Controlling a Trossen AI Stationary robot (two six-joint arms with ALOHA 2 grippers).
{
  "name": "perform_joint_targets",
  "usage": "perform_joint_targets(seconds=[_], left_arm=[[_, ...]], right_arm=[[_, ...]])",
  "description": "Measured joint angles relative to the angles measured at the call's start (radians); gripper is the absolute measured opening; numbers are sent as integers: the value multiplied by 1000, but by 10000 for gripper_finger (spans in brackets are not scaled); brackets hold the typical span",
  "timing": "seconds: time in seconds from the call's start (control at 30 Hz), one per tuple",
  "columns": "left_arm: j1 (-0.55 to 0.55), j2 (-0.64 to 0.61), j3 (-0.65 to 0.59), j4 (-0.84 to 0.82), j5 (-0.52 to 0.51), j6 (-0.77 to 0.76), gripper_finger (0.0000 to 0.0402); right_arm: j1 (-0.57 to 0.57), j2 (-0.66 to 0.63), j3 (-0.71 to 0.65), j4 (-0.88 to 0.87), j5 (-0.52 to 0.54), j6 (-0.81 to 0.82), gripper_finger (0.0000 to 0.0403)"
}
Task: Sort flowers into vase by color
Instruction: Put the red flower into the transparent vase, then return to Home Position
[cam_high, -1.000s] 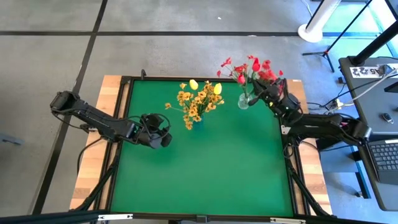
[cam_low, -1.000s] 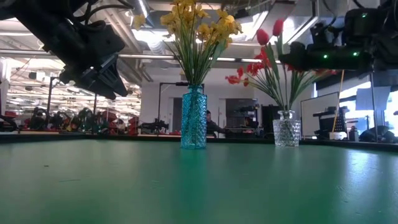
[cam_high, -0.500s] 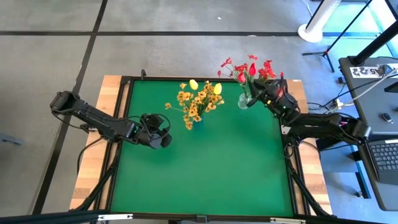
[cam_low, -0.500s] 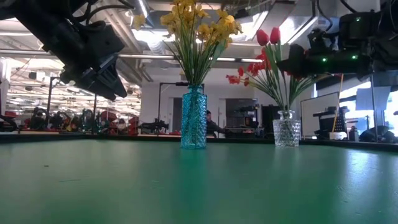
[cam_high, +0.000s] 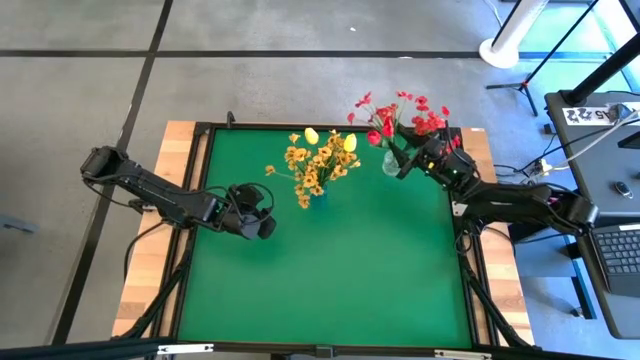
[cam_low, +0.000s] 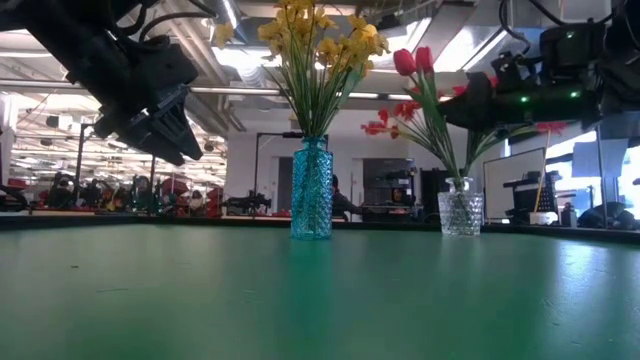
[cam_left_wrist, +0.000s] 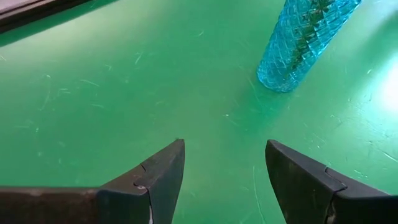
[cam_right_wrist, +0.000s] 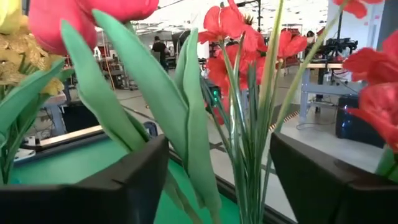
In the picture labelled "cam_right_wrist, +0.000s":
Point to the green table mat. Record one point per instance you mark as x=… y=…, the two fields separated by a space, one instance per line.
x=77 y=161

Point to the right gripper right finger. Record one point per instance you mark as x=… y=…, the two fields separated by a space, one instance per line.
x=342 y=205

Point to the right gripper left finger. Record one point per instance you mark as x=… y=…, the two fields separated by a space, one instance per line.
x=77 y=205

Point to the yellow artificial flower bunch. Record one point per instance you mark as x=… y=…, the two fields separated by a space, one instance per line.
x=18 y=56

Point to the yellow artificial tulip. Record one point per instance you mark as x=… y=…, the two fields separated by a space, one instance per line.
x=9 y=15

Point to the red artificial flower bunch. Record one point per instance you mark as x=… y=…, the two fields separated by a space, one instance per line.
x=373 y=65
x=224 y=21

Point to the workbench with wooden top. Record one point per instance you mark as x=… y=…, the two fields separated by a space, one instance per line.
x=306 y=93

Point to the black computer case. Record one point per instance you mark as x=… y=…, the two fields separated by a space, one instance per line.
x=357 y=124

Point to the person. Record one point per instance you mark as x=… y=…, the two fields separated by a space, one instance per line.
x=160 y=49
x=311 y=36

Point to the red artificial tulip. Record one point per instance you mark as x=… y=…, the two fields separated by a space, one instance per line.
x=77 y=18
x=379 y=109

